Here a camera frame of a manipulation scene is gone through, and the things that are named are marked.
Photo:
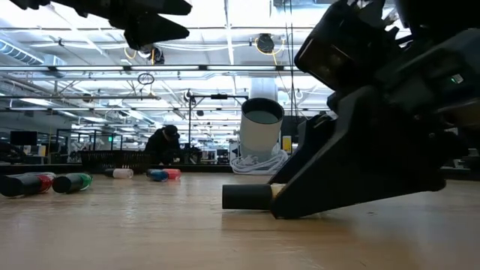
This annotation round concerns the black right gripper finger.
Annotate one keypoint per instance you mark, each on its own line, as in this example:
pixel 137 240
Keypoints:
pixel 313 138
pixel 356 168

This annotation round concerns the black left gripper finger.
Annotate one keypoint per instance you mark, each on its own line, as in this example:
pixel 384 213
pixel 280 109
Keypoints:
pixel 170 6
pixel 153 32

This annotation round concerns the pale yellow nail polish bottle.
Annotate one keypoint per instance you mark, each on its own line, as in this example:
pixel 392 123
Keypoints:
pixel 245 197

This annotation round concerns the pink nail polish bottle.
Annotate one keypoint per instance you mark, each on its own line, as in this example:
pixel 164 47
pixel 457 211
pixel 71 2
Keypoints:
pixel 174 174

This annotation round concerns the teal nail polish bottle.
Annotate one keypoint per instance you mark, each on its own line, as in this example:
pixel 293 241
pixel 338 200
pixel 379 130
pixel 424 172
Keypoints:
pixel 156 175

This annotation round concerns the clear white nail polish bottle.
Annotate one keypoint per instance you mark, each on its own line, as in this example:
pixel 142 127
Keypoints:
pixel 122 173

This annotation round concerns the green nail polish bottle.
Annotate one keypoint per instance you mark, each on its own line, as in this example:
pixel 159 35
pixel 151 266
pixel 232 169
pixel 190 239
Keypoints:
pixel 71 183

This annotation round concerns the red nail polish bottle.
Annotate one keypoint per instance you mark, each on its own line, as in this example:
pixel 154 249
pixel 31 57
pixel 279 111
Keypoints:
pixel 22 185

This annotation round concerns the black equipment cabinet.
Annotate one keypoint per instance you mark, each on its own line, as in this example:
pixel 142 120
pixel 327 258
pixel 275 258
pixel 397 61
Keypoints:
pixel 292 125

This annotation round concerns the yellow sign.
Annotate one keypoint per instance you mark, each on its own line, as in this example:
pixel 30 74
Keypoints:
pixel 287 144

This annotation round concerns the black pipe stand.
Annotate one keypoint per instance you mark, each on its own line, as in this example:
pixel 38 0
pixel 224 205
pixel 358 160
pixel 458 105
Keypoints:
pixel 219 96

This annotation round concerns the person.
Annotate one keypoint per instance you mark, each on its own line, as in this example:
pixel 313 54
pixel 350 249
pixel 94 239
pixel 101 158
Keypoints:
pixel 161 144

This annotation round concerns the black mesh basket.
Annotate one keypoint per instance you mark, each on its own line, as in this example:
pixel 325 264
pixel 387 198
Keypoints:
pixel 112 161

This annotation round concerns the black monitor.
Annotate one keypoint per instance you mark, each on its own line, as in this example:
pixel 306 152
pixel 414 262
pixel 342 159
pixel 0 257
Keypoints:
pixel 23 138

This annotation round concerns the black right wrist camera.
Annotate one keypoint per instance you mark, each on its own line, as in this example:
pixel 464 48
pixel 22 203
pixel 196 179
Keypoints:
pixel 337 48

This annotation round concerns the black aluminium table frame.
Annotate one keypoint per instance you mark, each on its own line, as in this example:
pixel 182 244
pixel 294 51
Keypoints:
pixel 210 168

